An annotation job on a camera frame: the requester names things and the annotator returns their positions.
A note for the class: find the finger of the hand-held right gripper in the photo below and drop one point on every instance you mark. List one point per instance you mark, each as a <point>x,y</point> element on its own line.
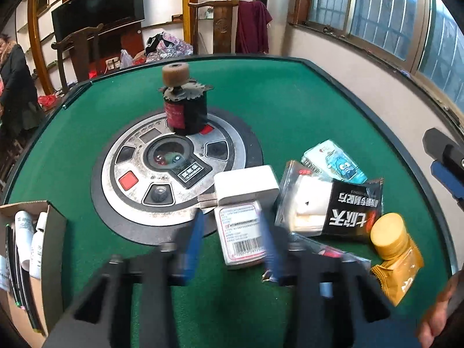
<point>440,145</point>
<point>444,176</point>

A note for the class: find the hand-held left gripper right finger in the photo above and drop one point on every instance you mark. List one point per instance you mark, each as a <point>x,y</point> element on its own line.
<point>270,250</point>

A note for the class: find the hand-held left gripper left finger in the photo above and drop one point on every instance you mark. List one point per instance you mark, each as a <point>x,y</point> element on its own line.
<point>192,241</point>

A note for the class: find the white box pink label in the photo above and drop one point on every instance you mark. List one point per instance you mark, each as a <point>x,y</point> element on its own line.
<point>241,232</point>

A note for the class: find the light blue tissue packet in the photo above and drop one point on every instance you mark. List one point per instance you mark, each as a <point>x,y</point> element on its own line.
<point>337,163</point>

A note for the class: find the yellow foil packet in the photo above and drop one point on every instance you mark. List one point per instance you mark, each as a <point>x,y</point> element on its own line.
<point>398,275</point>

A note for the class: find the brown cardboard box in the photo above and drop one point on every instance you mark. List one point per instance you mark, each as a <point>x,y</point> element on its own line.
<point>54,261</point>

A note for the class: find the white plastic bottle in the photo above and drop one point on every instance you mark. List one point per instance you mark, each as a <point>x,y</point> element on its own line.
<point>38,250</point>
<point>23,239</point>

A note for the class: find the person's right hand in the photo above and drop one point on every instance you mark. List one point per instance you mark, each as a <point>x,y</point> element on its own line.
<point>433,322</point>

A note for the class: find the clear plastic box red item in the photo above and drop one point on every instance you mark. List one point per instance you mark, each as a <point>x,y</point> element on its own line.
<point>326,252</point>

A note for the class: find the white power adapter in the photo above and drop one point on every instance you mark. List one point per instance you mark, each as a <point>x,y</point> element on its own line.
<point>246,185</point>

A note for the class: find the black snack packet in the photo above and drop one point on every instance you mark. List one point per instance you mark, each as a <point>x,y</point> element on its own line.
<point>337,206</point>

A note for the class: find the yellow plastic jar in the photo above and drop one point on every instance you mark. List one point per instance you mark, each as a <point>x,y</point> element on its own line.
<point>389,235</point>

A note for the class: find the round silver table control panel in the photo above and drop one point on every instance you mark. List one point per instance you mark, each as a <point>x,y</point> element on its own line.
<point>137,174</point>

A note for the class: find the green mahjong table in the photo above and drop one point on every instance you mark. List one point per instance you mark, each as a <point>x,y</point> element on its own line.
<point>290,108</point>

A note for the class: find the window with metal bars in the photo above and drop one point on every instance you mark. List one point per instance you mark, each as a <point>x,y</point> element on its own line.
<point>380,11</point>

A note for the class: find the green cap marker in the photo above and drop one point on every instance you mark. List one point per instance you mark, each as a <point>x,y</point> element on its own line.
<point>21,297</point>

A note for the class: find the floral bag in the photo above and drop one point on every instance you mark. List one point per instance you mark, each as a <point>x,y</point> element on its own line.
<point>170,47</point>

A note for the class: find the red plastic bag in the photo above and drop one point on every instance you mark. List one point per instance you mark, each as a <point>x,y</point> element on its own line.
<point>47,100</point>

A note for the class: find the dark wooden chair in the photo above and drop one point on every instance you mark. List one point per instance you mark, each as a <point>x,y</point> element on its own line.
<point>81,58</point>

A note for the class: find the carved wooden chair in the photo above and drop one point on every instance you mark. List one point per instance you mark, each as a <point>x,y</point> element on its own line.
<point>221,25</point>

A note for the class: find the maroon cloth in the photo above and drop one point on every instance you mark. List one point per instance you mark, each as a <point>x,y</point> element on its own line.
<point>253,25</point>

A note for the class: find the black television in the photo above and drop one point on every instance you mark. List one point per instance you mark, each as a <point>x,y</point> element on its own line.
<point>98,11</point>

